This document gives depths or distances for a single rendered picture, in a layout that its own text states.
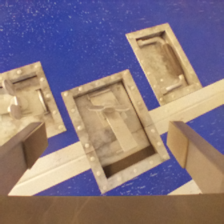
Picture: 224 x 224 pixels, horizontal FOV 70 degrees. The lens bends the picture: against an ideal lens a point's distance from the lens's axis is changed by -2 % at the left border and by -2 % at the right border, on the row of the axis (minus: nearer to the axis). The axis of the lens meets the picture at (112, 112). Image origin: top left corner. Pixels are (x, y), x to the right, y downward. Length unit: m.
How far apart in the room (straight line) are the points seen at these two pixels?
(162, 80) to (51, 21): 0.24
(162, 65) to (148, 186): 0.23
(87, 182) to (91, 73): 0.18
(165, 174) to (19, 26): 0.36
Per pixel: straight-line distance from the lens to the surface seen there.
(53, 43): 0.33
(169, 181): 0.31
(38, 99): 0.30
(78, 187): 0.27
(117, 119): 0.26
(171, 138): 0.16
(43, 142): 0.17
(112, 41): 0.33
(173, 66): 0.36
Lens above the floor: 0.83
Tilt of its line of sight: 13 degrees down
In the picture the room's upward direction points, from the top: 112 degrees counter-clockwise
